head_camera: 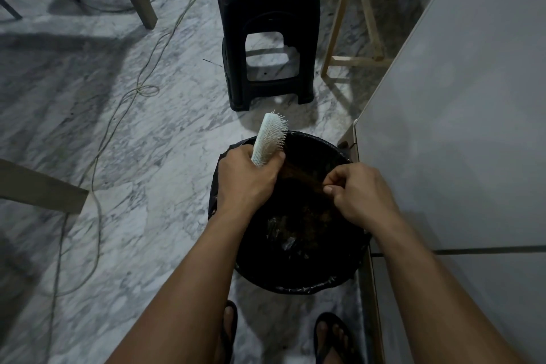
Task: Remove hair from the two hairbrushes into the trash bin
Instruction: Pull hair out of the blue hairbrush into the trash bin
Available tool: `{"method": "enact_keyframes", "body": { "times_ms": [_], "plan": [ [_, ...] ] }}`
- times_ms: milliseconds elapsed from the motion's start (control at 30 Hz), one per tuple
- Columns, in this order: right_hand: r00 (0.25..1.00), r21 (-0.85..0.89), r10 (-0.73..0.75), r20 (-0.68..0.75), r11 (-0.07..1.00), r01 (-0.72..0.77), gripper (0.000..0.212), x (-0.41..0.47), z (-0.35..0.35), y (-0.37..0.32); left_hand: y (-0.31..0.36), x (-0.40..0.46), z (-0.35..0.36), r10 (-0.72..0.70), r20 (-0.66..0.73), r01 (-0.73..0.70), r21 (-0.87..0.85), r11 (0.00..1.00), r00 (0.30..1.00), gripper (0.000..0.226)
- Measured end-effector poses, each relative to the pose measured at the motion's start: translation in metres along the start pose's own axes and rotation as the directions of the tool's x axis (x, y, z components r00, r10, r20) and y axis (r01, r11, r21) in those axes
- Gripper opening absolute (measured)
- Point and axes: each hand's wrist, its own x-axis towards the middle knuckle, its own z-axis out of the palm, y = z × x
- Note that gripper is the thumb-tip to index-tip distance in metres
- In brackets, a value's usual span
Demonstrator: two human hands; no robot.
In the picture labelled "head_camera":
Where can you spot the person's right forearm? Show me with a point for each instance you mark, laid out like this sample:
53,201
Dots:
435,308

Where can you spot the person's right hand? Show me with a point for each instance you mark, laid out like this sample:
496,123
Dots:
367,197

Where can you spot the black bagged trash bin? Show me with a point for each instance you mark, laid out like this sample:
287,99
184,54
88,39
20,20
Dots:
315,265

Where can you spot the light blue hairbrush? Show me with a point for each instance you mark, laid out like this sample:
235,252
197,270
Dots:
268,137

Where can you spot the person's left hand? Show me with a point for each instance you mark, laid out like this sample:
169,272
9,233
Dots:
243,184

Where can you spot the white folding table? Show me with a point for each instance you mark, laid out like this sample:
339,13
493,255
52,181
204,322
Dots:
469,120

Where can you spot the black plastic stool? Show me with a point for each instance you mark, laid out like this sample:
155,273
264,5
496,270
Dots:
234,5

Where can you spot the light wooden table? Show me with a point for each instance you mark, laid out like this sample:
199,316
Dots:
362,61

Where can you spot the person's right leg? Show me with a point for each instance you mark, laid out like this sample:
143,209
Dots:
341,351

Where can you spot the person's left forearm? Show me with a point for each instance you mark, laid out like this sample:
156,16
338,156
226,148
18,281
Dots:
187,295

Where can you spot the dark brown hair clump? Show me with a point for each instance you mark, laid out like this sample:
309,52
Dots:
303,176

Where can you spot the person's leg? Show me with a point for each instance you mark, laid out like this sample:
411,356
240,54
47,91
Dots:
226,342
341,351

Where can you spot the black flip-flop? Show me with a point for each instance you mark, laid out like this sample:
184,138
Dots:
325,346
233,329

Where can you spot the person's left leg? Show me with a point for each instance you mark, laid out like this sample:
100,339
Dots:
226,342

